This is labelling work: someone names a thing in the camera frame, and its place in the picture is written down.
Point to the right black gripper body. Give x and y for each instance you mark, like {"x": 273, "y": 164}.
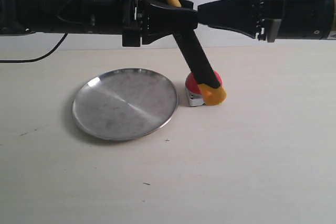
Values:
{"x": 297, "y": 19}

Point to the round stainless steel plate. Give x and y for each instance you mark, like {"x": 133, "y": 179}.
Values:
{"x": 125, "y": 104}

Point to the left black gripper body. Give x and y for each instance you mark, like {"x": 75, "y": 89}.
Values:
{"x": 134, "y": 29}

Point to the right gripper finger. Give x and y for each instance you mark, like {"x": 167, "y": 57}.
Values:
{"x": 241, "y": 16}

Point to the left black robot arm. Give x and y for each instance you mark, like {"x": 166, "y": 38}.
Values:
{"x": 24, "y": 17}

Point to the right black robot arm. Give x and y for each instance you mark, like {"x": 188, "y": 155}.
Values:
{"x": 269, "y": 20}

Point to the yellow black claw hammer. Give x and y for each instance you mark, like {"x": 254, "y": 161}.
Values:
{"x": 206, "y": 79}

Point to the red dome push button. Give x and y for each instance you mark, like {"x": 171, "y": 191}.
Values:
{"x": 193, "y": 93}

